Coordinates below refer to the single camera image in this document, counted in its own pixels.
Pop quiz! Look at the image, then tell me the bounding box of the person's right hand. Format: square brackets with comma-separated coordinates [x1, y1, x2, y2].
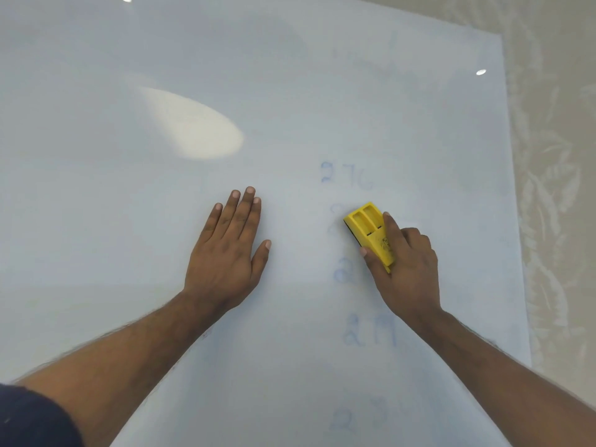
[359, 211, 443, 322]

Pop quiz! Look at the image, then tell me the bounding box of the person's left hand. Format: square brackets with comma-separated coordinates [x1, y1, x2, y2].
[183, 186, 272, 314]

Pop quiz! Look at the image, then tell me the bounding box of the white whiteboard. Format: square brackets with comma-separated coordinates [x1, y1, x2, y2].
[0, 0, 533, 447]

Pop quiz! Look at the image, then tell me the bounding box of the person's left forearm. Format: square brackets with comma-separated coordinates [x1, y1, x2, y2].
[13, 288, 230, 447]

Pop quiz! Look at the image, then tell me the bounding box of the yellow whiteboard eraser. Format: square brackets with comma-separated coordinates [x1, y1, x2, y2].
[343, 202, 396, 274]

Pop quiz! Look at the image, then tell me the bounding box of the dark blue sleeve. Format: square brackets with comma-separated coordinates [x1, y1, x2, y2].
[0, 384, 85, 447]

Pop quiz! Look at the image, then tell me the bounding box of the person's right forearm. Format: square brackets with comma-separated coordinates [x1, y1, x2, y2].
[400, 307, 596, 447]

